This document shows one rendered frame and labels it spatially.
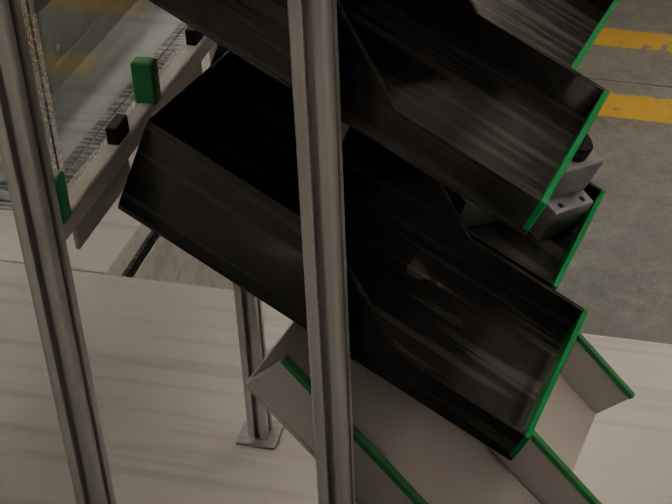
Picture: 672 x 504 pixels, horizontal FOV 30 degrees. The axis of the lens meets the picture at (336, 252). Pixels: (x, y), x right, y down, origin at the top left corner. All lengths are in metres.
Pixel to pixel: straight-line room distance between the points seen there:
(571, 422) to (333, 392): 0.37
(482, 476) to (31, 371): 0.61
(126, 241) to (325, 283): 0.89
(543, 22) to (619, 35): 3.25
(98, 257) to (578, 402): 0.68
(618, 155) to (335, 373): 2.74
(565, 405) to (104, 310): 0.59
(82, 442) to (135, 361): 0.54
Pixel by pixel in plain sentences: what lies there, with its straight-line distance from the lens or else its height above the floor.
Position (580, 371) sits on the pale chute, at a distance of 1.06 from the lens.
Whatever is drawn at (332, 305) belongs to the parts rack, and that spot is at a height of 1.29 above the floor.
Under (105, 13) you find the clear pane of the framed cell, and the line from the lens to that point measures 1.73.
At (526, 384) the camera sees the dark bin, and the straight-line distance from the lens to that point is 0.79.
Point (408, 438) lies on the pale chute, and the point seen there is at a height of 1.11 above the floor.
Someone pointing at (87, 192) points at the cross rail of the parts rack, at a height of 1.31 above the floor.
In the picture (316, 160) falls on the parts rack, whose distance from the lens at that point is 0.65.
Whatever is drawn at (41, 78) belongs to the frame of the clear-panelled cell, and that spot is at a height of 1.04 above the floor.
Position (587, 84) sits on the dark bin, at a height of 1.37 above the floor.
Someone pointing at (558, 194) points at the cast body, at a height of 1.23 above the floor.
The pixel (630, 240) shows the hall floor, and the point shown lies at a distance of 3.08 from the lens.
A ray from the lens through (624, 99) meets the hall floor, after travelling 3.71.
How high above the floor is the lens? 1.71
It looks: 35 degrees down
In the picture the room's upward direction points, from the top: 2 degrees counter-clockwise
